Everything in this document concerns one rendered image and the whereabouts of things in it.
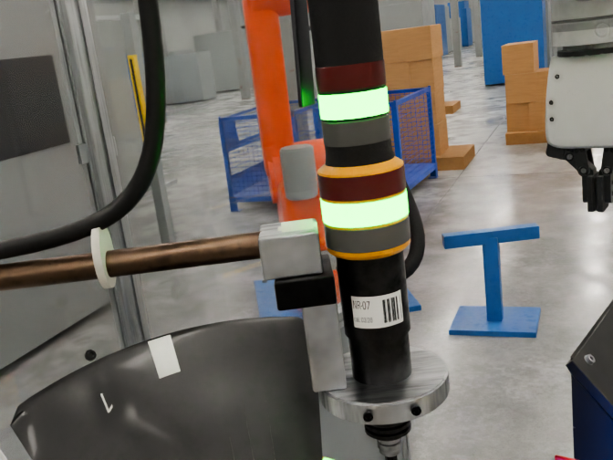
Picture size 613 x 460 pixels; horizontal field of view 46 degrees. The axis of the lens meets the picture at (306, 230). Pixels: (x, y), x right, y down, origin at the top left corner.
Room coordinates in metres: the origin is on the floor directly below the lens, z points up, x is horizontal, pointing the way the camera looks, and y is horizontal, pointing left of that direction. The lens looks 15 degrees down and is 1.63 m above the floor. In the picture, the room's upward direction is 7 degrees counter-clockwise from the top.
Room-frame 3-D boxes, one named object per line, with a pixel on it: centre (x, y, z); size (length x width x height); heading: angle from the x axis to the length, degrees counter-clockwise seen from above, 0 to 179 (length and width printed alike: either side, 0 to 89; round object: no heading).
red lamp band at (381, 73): (0.36, -0.03, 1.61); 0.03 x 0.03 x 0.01
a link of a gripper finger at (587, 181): (0.78, -0.31, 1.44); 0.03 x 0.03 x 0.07; 55
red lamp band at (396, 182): (0.36, -0.03, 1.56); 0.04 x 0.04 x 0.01
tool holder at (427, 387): (0.36, -0.02, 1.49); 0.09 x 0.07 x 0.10; 90
